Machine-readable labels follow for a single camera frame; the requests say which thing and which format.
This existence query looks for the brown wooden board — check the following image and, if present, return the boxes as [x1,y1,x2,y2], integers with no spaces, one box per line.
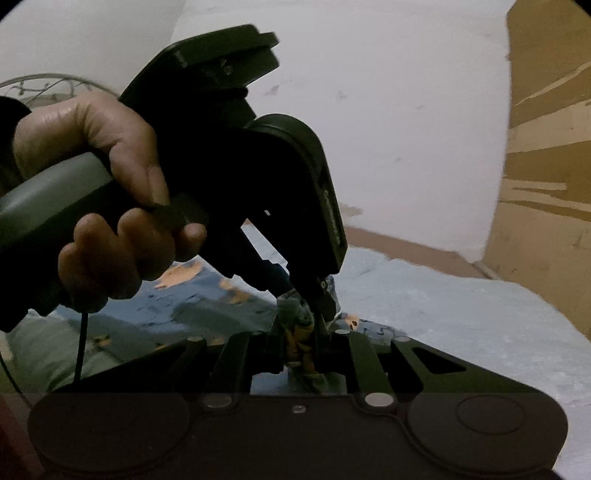
[480,0,591,340]

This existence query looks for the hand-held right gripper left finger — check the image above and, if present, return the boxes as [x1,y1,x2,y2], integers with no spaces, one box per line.
[60,323,288,411]

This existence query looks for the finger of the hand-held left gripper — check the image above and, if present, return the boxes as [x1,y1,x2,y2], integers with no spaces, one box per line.
[238,224,297,297]
[290,267,341,334]

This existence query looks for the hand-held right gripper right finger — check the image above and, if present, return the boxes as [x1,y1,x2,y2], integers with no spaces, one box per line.
[313,323,533,409]

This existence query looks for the grey metal headboard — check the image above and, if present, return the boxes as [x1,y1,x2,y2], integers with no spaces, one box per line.
[0,71,100,104]

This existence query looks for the blue pants with orange print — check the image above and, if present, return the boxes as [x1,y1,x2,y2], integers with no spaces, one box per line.
[59,257,409,394]

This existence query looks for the brown bed base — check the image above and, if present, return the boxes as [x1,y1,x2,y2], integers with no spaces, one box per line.
[341,225,499,280]

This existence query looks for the person's left hand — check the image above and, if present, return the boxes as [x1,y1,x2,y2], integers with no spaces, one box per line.
[13,90,208,313]

